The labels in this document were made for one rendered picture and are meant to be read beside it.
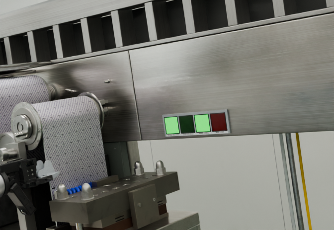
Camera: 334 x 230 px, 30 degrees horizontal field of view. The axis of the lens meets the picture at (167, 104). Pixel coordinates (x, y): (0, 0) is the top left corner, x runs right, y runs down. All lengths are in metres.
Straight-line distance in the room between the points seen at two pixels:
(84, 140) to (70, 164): 0.09
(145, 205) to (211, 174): 3.02
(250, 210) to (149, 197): 2.90
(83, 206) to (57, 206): 0.11
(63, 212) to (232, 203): 3.11
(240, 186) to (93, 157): 2.82
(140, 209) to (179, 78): 0.41
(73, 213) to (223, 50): 0.63
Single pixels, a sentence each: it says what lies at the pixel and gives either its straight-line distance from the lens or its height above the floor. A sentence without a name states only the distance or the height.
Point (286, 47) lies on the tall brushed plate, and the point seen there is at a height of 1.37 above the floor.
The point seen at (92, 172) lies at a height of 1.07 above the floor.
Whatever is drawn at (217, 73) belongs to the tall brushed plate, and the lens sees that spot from 1.82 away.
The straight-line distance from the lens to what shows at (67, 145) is 1.95.
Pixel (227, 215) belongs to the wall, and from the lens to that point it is 4.88.
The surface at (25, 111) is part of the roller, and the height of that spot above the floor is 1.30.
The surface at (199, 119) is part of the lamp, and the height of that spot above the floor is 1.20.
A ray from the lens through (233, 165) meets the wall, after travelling 4.73.
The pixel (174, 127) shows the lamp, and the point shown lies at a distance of 1.94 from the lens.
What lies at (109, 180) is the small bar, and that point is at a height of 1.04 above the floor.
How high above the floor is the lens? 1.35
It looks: 3 degrees down
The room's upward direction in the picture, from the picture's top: 8 degrees counter-clockwise
